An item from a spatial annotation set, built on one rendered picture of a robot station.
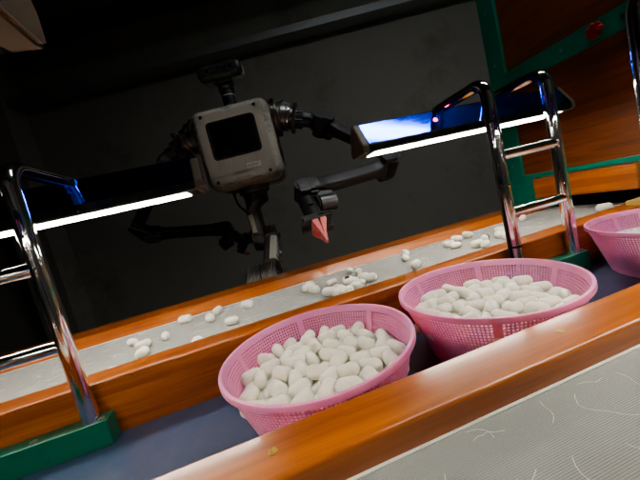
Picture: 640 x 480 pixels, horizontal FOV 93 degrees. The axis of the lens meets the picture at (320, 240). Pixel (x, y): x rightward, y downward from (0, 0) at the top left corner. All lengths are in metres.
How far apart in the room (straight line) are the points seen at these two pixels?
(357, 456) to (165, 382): 0.40
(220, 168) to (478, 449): 1.24
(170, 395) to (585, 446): 0.54
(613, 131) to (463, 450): 1.10
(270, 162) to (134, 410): 0.97
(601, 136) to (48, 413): 1.47
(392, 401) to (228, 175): 1.16
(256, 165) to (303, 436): 1.14
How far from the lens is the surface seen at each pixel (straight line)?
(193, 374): 0.60
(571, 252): 0.87
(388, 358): 0.42
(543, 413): 0.34
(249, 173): 1.32
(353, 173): 1.14
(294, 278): 0.93
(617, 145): 1.27
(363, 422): 0.30
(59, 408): 0.67
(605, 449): 0.32
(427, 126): 0.81
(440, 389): 0.32
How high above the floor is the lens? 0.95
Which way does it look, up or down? 6 degrees down
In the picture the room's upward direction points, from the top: 14 degrees counter-clockwise
